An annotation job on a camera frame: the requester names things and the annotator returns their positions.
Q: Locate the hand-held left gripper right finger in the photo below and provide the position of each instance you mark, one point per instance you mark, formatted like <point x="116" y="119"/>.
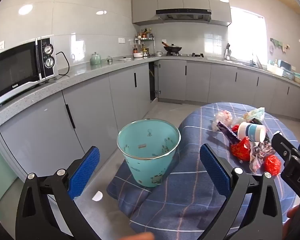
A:
<point x="215" y="172"/>

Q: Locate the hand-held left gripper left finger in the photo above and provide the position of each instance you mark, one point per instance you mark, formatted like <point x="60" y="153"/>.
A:
<point x="85" y="172"/>

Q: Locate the red net bundle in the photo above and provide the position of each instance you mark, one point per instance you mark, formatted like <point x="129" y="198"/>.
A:
<point x="272" y="165"/>

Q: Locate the grey patterned plastic bag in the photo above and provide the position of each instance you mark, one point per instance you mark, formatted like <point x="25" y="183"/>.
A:
<point x="257" y="155"/>

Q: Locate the white paper cup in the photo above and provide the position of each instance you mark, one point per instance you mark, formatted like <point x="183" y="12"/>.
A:
<point x="252" y="131"/>

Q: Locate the green white plastic bag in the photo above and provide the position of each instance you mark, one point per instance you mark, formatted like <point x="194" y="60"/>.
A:
<point x="256" y="113"/>

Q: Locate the purple snack wrapper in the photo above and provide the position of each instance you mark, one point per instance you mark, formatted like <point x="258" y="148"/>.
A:
<point x="227" y="133"/>

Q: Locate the red mesh bag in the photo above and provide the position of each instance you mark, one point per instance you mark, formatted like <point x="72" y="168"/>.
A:
<point x="236" y="128"/>

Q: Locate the clear plastic bag red print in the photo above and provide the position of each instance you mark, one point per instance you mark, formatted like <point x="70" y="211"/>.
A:
<point x="222" y="117"/>

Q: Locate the teal waste bin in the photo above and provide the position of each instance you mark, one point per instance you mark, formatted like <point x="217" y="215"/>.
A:
<point x="145" y="171"/>

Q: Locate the person's right hand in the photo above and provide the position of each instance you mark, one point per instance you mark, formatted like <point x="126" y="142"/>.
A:
<point x="293" y="214"/>

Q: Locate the person's left hand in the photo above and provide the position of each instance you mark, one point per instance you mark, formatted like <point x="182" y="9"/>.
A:
<point x="140" y="237"/>

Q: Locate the blue plaid tablecloth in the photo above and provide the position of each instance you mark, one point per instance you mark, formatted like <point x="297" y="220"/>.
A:
<point x="190" y="135"/>

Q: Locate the teal plastic basin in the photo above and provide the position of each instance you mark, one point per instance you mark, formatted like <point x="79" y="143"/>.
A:
<point x="298" y="77"/>

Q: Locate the grey kitchen counter cabinets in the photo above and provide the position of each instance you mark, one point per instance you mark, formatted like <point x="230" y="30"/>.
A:
<point x="95" y="100"/>

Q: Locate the white plastic basin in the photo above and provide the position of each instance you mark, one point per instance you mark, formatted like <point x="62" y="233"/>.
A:
<point x="275" y="70"/>

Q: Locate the leaning cutting board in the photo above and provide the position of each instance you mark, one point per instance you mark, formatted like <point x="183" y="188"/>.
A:
<point x="260" y="63"/>

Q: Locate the dark sink faucet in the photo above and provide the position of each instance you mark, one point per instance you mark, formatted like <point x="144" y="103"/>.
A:
<point x="252" y="59"/>

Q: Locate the metal knife holder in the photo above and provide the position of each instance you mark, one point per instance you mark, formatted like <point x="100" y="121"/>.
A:
<point x="227" y="52"/>

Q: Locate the pale green kettle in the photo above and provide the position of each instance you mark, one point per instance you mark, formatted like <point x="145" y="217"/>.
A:
<point x="95" y="59"/>

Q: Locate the small glass jar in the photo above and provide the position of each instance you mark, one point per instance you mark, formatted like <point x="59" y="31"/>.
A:
<point x="109" y="60"/>

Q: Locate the bright window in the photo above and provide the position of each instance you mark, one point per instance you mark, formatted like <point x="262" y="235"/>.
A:
<point x="247" y="35"/>

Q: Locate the black gas stove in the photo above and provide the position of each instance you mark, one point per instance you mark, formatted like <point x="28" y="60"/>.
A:
<point x="190" y="55"/>

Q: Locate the white flat plate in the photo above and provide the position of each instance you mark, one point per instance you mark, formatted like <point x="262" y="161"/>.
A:
<point x="125" y="59"/>

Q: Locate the silver black microwave oven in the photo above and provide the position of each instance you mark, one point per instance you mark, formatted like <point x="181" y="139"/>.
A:
<point x="12" y="72"/>

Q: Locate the white bowl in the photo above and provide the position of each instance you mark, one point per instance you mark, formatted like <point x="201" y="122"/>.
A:
<point x="138" y="54"/>

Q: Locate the black wok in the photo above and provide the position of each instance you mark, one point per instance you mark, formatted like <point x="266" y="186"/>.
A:
<point x="173" y="48"/>

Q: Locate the metal spice rack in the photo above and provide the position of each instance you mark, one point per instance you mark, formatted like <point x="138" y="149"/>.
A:
<point x="145" y="39"/>

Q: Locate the spice rack with bottles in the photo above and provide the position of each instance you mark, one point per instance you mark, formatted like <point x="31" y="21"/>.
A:
<point x="145" y="33"/>

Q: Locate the black range hood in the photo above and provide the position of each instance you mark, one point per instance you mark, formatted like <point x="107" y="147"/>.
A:
<point x="183" y="13"/>

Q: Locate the hanging wall cloths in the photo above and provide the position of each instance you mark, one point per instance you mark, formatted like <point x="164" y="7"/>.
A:
<point x="278" y="43"/>

